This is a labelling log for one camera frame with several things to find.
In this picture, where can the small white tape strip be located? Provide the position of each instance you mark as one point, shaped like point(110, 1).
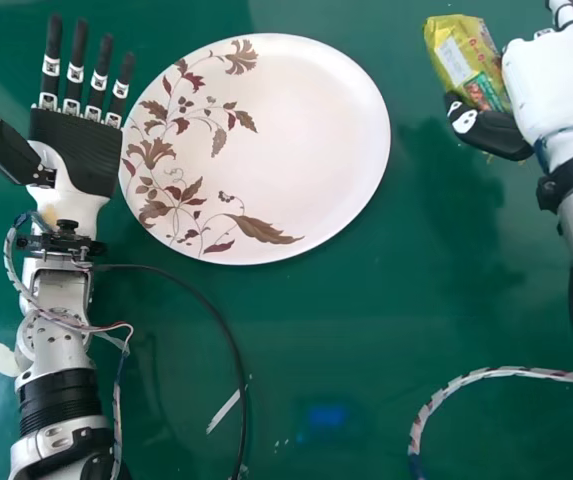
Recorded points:
point(223, 412)

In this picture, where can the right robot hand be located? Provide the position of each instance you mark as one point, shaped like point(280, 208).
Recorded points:
point(556, 90)

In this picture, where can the plate with brown leaf pattern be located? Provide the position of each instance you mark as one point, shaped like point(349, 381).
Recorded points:
point(291, 150)

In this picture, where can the yellow-green biscuit packet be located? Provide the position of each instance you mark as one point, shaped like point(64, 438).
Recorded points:
point(458, 55)

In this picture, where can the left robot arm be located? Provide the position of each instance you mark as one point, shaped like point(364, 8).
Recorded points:
point(56, 400)

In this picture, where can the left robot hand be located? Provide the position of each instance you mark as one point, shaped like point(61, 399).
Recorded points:
point(76, 150)

